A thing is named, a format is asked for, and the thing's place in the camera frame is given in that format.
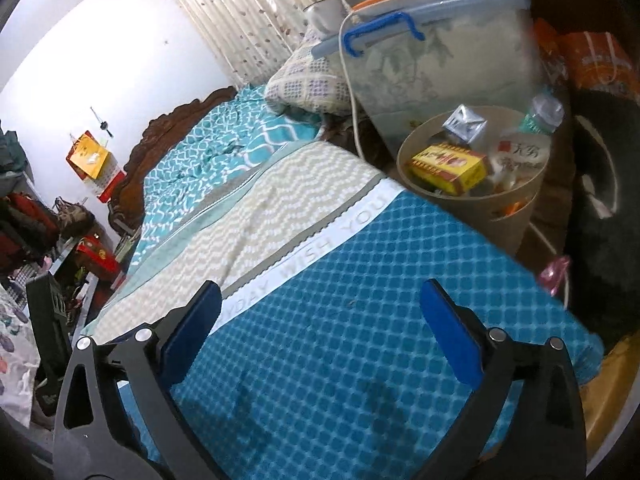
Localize silver blue foil carton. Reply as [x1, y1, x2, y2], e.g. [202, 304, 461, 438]
[442, 104, 487, 145]

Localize beige round trash bin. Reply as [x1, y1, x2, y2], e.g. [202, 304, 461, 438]
[396, 112, 548, 256]

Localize cluttered metal shelf rack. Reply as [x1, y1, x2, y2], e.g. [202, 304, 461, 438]
[0, 119, 126, 411]

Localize red gift box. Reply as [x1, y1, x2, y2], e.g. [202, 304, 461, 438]
[74, 236, 120, 282]

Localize teal patterned bed blanket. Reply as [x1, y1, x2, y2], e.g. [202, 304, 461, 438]
[86, 88, 603, 479]

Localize carved brown wooden headboard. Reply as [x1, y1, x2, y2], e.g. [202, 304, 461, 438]
[107, 87, 238, 236]

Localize yellow red cardboard box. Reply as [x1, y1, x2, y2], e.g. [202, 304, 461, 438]
[405, 143, 490, 196]

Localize clear plastic water bottle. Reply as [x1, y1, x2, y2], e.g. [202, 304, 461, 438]
[520, 92, 564, 136]

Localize clear lidded storage bin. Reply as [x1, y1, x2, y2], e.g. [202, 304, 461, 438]
[312, 0, 541, 154]

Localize white patterned pillow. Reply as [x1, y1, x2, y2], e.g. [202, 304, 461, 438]
[264, 25, 352, 116]

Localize floral beige curtain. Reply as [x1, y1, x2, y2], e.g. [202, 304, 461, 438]
[176, 0, 320, 87]

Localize yellow red wall calendar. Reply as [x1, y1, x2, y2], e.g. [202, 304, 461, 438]
[65, 131, 126, 204]

